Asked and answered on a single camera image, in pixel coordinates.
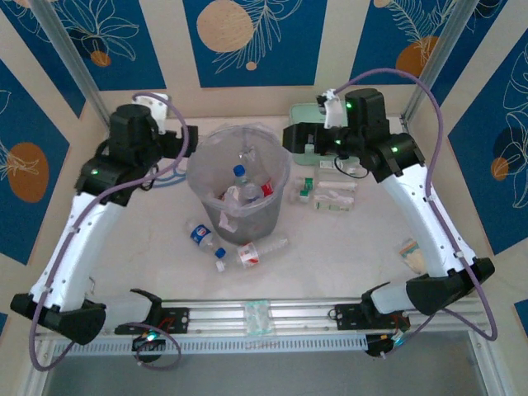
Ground small bottle with green label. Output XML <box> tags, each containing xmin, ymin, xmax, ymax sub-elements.
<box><xmin>290</xmin><ymin>176</ymin><xmax>318</xmax><ymax>206</ymax></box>

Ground clear bottle with blue label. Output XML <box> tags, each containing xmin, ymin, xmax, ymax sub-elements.
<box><xmin>232</xmin><ymin>163</ymin><xmax>265</xmax><ymax>205</ymax></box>
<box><xmin>184</xmin><ymin>220</ymin><xmax>227</xmax><ymax>261</ymax></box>

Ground clear bottle with white label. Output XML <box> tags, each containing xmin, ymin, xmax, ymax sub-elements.
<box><xmin>315</xmin><ymin>177</ymin><xmax>359</xmax><ymax>194</ymax></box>

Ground clear bottle with green print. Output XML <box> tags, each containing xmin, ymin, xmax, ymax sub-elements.
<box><xmin>312</xmin><ymin>192</ymin><xmax>355</xmax><ymax>215</ymax></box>

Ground clear bottle red white label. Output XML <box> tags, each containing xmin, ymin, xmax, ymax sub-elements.
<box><xmin>214</xmin><ymin>235</ymin><xmax>290</xmax><ymax>273</ymax></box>

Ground clear plastic waste bin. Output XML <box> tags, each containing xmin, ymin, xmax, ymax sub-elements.
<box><xmin>185</xmin><ymin>122</ymin><xmax>293</xmax><ymax>244</ymax></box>

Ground mint green zip pouch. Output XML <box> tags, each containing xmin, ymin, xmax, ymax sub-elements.
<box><xmin>288</xmin><ymin>102</ymin><xmax>331</xmax><ymax>167</ymax></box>

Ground crushed clear plastic bottle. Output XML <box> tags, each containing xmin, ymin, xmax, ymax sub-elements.
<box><xmin>221</xmin><ymin>184</ymin><xmax>243</xmax><ymax>210</ymax></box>

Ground small clear packet beige contents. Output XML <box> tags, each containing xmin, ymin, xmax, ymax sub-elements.
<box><xmin>394</xmin><ymin>237</ymin><xmax>427</xmax><ymax>276</ymax></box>

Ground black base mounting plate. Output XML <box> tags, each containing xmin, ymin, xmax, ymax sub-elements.
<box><xmin>333</xmin><ymin>303</ymin><xmax>410</xmax><ymax>332</ymax></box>
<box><xmin>114</xmin><ymin>307</ymin><xmax>191</xmax><ymax>336</ymax></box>

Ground clear packet with green print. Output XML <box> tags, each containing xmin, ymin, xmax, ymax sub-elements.
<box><xmin>243</xmin><ymin>299</ymin><xmax>276</xmax><ymax>338</ymax></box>

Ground small controller board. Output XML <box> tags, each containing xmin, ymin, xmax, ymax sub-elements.
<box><xmin>365</xmin><ymin>332</ymin><xmax>409</xmax><ymax>359</ymax></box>
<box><xmin>130</xmin><ymin>329</ymin><xmax>167</xmax><ymax>352</ymax></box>

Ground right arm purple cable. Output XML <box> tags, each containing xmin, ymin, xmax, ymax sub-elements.
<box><xmin>333</xmin><ymin>68</ymin><xmax>498</xmax><ymax>358</ymax></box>

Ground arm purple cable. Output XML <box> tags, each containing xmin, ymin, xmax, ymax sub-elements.
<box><xmin>31</xmin><ymin>92</ymin><xmax>201</xmax><ymax>372</ymax></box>
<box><xmin>333</xmin><ymin>68</ymin><xmax>498</xmax><ymax>358</ymax></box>

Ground aluminium frame post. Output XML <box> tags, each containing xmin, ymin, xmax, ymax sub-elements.
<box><xmin>28</xmin><ymin>0</ymin><xmax>115</xmax><ymax>129</ymax></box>
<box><xmin>398</xmin><ymin>0</ymin><xmax>482</xmax><ymax>125</ymax></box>

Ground aluminium extrusion rail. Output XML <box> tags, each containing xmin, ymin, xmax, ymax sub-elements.
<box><xmin>35</xmin><ymin>297</ymin><xmax>488</xmax><ymax>343</ymax></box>

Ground slotted grey cable duct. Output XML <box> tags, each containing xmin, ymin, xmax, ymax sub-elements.
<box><xmin>51</xmin><ymin>332</ymin><xmax>369</xmax><ymax>359</ymax></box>

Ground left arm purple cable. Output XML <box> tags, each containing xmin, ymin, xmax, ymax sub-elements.
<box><xmin>31</xmin><ymin>92</ymin><xmax>201</xmax><ymax>372</ymax></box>

